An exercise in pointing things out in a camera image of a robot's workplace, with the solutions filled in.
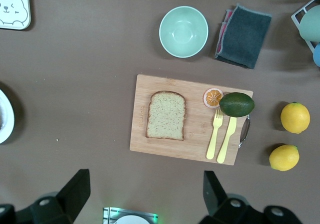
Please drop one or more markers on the dark green avocado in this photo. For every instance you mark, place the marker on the dark green avocado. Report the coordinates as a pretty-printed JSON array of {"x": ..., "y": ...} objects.
[{"x": 237, "y": 105}]

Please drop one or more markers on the round white plate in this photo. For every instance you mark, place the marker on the round white plate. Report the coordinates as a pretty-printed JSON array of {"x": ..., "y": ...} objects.
[{"x": 7, "y": 123}]

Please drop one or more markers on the mint green bowl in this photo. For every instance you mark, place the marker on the mint green bowl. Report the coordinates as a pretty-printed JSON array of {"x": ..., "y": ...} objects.
[{"x": 183, "y": 31}]

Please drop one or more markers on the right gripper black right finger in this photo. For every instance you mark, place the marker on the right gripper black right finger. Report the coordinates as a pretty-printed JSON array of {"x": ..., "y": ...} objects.
[{"x": 212, "y": 191}]

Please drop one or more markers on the orange slice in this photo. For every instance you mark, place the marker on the orange slice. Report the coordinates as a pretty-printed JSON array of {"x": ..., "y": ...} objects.
[{"x": 211, "y": 97}]

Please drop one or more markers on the round yellow lemon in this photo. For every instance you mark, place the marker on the round yellow lemon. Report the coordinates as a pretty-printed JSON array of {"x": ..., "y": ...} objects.
[{"x": 295, "y": 118}]

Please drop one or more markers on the bamboo cutting board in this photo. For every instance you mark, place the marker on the bamboo cutting board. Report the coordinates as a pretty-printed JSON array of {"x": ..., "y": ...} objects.
[{"x": 170, "y": 153}]

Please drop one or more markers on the sage green cup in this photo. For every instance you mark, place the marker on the sage green cup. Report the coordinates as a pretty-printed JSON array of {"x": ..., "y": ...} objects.
[{"x": 312, "y": 23}]

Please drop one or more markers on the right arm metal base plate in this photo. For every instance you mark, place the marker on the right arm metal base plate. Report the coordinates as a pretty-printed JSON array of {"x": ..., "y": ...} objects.
[{"x": 110, "y": 215}]

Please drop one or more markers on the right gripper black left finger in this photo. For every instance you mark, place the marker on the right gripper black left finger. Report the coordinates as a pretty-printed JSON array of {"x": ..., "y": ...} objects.
[{"x": 72, "y": 191}]

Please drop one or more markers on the pink folded cloth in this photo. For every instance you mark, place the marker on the pink folded cloth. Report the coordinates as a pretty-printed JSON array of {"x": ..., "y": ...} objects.
[{"x": 221, "y": 42}]

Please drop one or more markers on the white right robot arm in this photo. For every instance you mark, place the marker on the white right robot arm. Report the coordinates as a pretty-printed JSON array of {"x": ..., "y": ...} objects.
[{"x": 132, "y": 221}]

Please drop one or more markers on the yellow plastic knife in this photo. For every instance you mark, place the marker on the yellow plastic knife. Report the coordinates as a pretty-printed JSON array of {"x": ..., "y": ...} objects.
[{"x": 225, "y": 146}]

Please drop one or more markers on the oval yellow lemon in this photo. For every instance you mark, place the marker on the oval yellow lemon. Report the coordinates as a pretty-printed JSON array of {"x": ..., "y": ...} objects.
[{"x": 283, "y": 158}]

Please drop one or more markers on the dark grey folded cloth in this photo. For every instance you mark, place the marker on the dark grey folded cloth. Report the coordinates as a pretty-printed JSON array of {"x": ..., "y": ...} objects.
[{"x": 245, "y": 36}]

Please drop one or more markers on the yellow plastic fork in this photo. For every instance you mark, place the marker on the yellow plastic fork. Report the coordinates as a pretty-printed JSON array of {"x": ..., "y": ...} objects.
[{"x": 212, "y": 143}]

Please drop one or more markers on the plain bread slice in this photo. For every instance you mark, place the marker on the plain bread slice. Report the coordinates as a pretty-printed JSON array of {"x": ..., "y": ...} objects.
[{"x": 166, "y": 116}]

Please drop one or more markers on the light blue cup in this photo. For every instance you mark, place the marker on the light blue cup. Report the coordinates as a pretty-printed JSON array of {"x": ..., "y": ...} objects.
[{"x": 317, "y": 54}]

